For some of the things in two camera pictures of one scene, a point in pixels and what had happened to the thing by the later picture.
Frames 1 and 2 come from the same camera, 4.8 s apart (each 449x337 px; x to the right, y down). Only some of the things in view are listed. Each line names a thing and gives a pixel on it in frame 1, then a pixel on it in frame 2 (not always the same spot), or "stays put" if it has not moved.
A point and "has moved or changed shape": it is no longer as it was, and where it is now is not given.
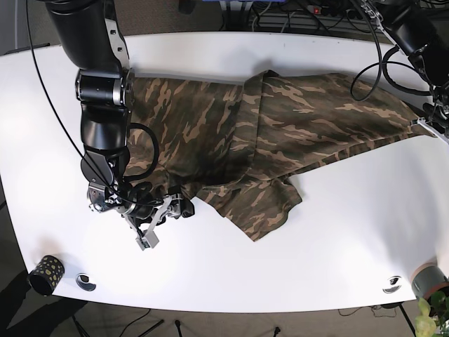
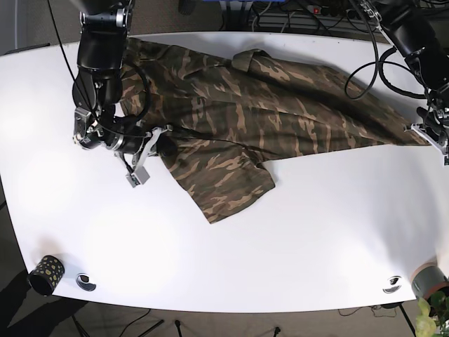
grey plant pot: [427, 279] stays put
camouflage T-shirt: [229, 145] has moved or changed shape
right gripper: [437, 121] → [440, 140]
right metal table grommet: [393, 284] stays put
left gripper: [145, 217] → [139, 175]
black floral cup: [47, 274] stays put
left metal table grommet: [82, 280] stays put
